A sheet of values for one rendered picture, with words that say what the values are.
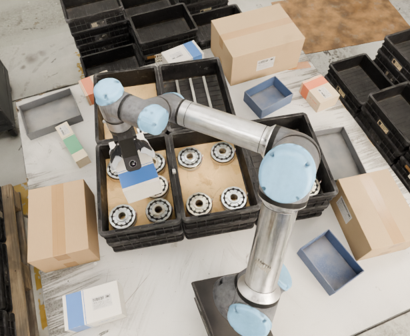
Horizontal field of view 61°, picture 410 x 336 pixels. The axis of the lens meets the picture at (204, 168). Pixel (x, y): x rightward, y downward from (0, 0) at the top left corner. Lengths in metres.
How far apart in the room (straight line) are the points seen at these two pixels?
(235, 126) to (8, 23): 3.23
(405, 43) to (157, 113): 2.38
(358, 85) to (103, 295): 2.14
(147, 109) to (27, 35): 2.89
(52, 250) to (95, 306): 0.26
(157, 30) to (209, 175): 1.42
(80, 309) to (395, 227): 1.20
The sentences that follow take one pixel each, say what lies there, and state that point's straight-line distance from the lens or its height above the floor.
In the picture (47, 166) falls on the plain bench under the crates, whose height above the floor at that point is 0.70.
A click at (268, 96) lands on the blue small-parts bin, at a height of 0.70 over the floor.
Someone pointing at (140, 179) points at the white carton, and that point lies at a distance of 1.13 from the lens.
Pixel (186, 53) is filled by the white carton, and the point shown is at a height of 0.79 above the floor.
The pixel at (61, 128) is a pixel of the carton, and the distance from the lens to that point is 1.82.
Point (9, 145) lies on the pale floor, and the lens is 2.92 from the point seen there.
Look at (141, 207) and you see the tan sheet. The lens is 1.43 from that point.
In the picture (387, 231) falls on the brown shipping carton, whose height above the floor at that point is 0.86.
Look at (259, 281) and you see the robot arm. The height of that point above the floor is 1.22.
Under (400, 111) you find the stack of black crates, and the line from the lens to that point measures 2.54.
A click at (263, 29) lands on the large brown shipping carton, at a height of 0.90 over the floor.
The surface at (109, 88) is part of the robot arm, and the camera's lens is 0.93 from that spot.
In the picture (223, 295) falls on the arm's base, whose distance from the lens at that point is 1.16.
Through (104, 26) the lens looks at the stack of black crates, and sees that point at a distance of 2.75.
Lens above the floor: 2.12
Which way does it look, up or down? 60 degrees down
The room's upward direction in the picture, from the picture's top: 1 degrees counter-clockwise
